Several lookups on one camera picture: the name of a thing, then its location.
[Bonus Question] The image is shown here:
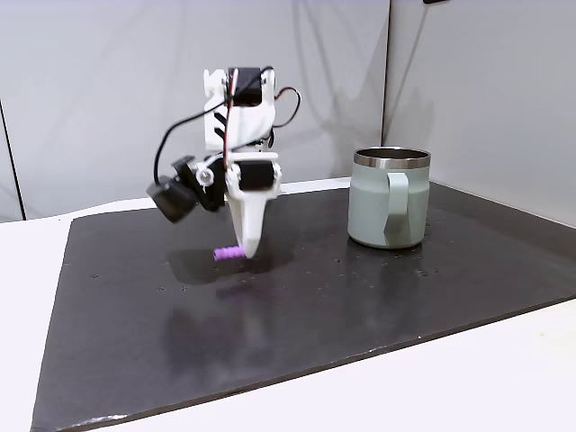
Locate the purple ribbed pen grip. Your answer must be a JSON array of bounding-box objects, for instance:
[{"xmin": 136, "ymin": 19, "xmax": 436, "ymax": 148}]
[{"xmin": 213, "ymin": 244, "xmax": 247, "ymax": 264}]

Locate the black table mat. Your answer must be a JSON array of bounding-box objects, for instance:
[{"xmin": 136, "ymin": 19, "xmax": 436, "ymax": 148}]
[{"xmin": 30, "ymin": 181, "xmax": 576, "ymax": 432}]

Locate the pale green steel mug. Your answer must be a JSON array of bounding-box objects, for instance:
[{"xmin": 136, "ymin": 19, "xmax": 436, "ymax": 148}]
[{"xmin": 346, "ymin": 147, "xmax": 433, "ymax": 250}]

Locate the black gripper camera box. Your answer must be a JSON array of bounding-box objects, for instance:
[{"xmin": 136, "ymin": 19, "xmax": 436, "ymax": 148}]
[{"xmin": 146, "ymin": 155, "xmax": 204, "ymax": 224}]

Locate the black and red motor cable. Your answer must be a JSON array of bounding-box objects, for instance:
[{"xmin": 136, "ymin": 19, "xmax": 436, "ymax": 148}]
[{"xmin": 268, "ymin": 86, "xmax": 303, "ymax": 132}]

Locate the black camera cable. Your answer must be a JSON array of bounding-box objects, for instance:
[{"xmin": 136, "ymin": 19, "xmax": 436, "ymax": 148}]
[{"xmin": 152, "ymin": 102, "xmax": 233, "ymax": 185}]

